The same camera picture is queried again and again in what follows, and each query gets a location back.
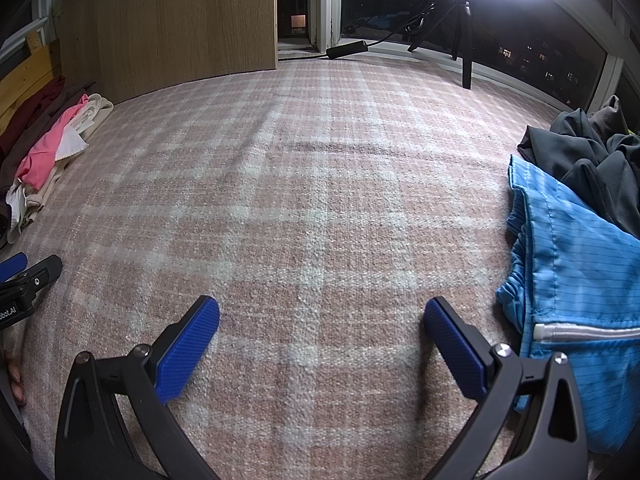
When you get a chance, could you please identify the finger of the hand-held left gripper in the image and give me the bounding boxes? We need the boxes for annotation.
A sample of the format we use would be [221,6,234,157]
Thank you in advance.
[0,255,63,306]
[0,252,28,283]

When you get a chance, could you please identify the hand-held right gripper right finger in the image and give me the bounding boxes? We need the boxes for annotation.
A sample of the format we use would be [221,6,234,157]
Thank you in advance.
[424,296,590,480]

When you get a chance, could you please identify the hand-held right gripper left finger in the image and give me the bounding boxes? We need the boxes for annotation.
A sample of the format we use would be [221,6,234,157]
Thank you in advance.
[55,295,221,480]

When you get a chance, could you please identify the blue jacket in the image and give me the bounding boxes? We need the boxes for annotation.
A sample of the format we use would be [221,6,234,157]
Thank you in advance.
[495,155,640,453]

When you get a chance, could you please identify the person's left hand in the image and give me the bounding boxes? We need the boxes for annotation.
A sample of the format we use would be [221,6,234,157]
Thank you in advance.
[6,352,27,408]

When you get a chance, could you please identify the white garment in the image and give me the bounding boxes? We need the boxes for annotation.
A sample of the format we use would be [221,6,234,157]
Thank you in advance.
[55,127,90,162]
[4,180,28,246]

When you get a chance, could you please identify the brown garment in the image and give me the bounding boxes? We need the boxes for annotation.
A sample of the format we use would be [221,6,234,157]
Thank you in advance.
[0,80,96,196]

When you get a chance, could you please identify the pink garment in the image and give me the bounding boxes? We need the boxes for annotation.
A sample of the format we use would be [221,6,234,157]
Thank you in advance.
[15,107,78,192]

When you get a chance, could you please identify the wooden headboard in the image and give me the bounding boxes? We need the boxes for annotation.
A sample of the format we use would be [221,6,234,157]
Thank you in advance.
[0,30,63,126]

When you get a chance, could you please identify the dark grey garment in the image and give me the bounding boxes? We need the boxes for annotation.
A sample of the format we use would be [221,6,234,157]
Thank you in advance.
[517,95,640,241]

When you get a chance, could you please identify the wooden cabinet panel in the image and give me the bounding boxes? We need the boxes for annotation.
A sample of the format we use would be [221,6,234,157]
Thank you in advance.
[52,0,278,106]

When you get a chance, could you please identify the black tripod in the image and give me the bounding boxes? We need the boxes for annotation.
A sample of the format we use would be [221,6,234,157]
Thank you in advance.
[407,0,476,90]

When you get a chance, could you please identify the black cylinder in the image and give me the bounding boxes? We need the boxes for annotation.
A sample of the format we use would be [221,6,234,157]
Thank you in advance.
[326,40,370,60]

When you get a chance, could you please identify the black cable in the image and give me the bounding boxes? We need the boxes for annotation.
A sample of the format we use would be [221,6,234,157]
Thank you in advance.
[345,2,438,36]

